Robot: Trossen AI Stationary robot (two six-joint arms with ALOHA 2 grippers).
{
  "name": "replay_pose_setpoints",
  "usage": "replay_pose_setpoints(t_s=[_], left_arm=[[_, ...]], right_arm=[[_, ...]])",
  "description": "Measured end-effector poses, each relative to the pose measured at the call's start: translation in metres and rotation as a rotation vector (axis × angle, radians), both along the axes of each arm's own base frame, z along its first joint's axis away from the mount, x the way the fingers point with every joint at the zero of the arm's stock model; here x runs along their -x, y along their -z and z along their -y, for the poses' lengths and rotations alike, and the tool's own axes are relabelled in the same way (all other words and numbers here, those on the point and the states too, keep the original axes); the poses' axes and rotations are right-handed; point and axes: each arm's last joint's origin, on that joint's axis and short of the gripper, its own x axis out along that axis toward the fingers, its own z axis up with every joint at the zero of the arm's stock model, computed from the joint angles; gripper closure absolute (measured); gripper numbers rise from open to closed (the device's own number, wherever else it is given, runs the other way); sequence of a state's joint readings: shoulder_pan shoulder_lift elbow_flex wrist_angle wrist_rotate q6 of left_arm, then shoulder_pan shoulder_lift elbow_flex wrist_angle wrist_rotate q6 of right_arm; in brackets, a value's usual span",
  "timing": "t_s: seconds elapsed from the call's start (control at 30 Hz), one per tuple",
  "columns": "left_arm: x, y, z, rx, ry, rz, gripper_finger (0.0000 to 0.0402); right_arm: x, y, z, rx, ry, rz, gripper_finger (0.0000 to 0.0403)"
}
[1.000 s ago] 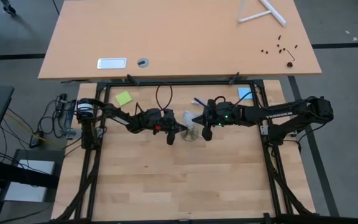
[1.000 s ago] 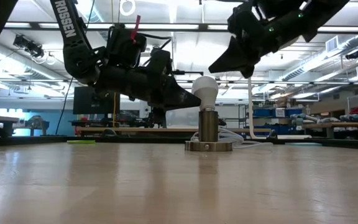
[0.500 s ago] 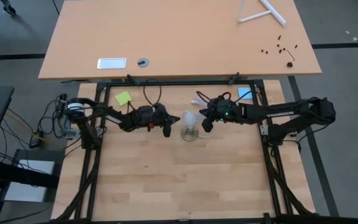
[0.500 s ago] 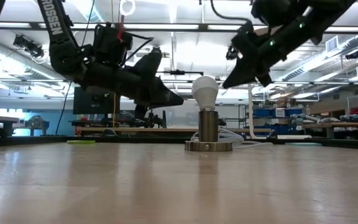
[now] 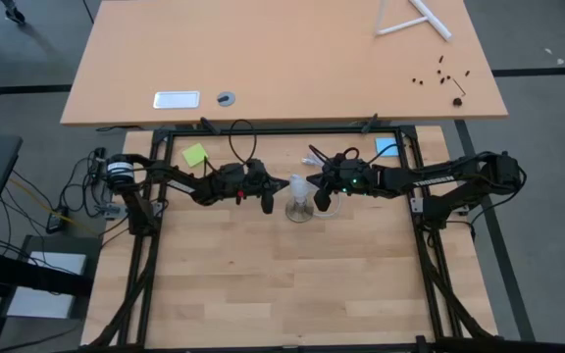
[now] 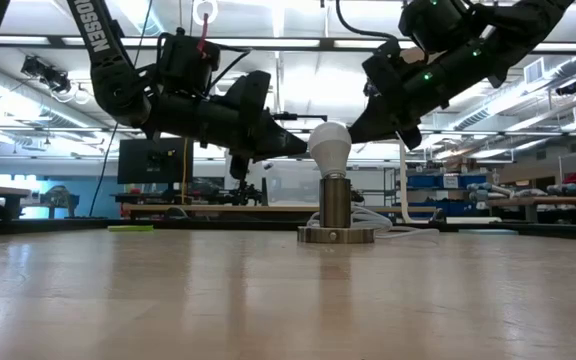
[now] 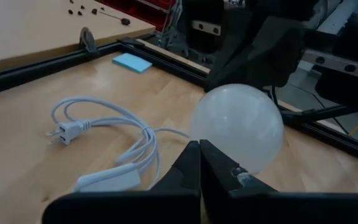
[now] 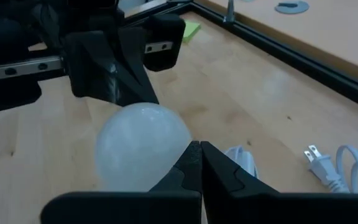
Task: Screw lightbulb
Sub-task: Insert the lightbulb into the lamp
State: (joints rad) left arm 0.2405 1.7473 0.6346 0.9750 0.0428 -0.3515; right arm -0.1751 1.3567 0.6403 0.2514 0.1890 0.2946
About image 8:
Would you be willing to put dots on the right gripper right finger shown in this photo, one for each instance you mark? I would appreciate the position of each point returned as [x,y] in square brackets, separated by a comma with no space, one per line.
[259,208]

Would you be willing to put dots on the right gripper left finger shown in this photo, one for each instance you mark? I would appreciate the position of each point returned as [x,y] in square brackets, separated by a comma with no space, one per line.
[154,208]

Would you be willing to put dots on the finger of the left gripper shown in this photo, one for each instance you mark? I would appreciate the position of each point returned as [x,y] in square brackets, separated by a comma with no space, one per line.
[135,71]
[85,68]

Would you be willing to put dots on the frosted white lightbulb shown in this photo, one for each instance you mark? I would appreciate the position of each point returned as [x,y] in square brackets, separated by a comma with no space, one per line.
[135,146]

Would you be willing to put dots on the green sticky note pad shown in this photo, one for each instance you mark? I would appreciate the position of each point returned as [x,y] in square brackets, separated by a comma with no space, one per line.
[191,31]

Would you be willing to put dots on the grey round desk grommet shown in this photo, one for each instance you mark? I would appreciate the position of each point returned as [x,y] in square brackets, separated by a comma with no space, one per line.
[291,7]

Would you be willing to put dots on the orange-brown desk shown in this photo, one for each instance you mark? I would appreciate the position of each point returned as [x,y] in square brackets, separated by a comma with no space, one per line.
[322,37]

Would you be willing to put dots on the black frame clamp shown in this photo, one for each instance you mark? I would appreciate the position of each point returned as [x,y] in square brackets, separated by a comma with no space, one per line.
[229,14]

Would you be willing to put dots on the black aluminium frame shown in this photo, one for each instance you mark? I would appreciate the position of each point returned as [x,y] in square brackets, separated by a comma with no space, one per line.
[291,59]

